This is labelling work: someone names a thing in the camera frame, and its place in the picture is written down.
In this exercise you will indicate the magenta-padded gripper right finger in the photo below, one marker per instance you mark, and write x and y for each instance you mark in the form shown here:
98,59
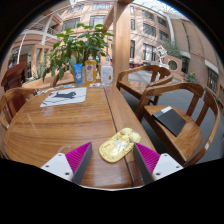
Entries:
148,159

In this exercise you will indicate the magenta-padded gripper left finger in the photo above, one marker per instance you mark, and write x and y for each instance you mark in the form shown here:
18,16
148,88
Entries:
77,160

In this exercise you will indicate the yellow computer mouse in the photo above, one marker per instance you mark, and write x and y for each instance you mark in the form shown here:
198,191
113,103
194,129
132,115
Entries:
118,146

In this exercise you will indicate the white mouse pad, dark print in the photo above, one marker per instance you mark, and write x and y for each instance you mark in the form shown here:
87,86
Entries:
63,99

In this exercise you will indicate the wooden armchair with notebook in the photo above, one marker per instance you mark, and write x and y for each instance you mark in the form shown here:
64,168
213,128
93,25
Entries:
188,141

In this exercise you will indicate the black notebook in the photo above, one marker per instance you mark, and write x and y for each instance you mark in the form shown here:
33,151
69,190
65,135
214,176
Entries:
170,120

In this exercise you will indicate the clear packet of white items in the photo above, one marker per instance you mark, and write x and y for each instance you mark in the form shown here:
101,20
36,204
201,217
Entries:
95,85

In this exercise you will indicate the blue squeeze tube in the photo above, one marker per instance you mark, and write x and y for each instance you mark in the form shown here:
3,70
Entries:
78,75

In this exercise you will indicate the wooden planter box with succulent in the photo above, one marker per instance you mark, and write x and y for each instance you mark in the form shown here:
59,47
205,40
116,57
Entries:
38,82

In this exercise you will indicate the yellow detergent bottle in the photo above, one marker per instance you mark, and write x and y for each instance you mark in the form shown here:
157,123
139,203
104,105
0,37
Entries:
90,71

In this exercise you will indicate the white pump bottle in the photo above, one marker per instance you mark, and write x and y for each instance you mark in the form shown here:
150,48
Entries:
107,75

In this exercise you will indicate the yellow flowering plant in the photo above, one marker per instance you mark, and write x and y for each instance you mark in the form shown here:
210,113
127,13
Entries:
191,77

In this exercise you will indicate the dark red wooden lectern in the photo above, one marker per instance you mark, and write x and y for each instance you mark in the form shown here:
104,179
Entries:
14,76

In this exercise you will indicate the white abstract sculpture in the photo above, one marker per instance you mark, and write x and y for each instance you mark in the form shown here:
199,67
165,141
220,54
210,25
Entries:
161,55

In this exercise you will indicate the leafy green plant, white pot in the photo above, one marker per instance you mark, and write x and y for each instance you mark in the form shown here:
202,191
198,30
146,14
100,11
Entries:
71,46

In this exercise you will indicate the wooden pillar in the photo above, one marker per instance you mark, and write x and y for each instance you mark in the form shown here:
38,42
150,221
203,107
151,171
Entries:
121,43

